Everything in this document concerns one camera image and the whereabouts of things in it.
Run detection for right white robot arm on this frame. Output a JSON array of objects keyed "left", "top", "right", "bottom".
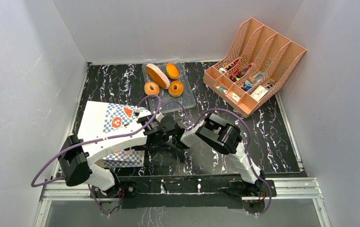
[{"left": 160, "top": 113, "right": 264, "bottom": 196}]

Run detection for round orange fake bun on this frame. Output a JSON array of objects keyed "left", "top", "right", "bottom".
[{"left": 166, "top": 63, "right": 180, "bottom": 80}]

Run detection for brown checkered paper bag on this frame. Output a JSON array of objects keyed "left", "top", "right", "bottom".
[{"left": 77, "top": 101, "right": 145, "bottom": 169}]

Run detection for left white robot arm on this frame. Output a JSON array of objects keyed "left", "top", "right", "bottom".
[{"left": 57, "top": 113, "right": 167, "bottom": 197}]

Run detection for stationery items in rack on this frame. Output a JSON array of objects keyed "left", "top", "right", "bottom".
[{"left": 219, "top": 58, "right": 277, "bottom": 98}]

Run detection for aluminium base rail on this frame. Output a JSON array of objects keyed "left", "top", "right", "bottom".
[{"left": 40, "top": 174, "right": 331, "bottom": 227}]

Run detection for pink sugared bread slice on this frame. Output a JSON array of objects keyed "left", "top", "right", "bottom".
[{"left": 146, "top": 63, "right": 170, "bottom": 90}]

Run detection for clear plastic tray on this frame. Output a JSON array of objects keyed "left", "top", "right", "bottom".
[{"left": 142, "top": 62, "right": 196, "bottom": 114}]

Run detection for pink file organizer rack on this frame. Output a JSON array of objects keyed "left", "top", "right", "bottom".
[{"left": 203, "top": 18, "right": 307, "bottom": 117}]

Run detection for sugared orange fake donut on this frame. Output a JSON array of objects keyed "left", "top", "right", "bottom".
[{"left": 144, "top": 81, "right": 160, "bottom": 95}]

